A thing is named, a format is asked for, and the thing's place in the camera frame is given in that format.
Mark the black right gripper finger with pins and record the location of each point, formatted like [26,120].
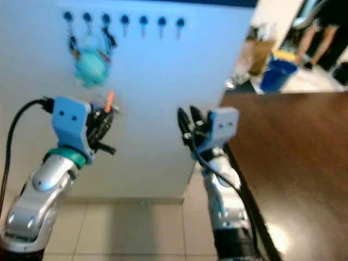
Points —
[183,120]
[196,117]

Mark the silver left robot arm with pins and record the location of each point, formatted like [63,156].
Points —
[41,187]

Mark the white partition panel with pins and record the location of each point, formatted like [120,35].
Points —
[157,136]

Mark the dark hanging key bunch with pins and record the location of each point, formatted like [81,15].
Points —
[72,46]
[110,39]

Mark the upright brown cardboard sheet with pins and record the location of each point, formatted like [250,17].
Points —
[261,57]

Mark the blue plastic bucket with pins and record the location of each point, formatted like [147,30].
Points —
[277,76]

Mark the yellow item in bucket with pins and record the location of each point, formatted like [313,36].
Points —
[284,55]

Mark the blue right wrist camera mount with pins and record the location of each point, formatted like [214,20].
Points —
[224,125]

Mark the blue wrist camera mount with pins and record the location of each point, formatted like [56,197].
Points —
[224,125]
[70,119]

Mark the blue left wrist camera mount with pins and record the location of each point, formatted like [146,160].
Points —
[70,119]

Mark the blue wall hook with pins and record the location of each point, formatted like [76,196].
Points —
[68,17]
[106,19]
[124,20]
[87,18]

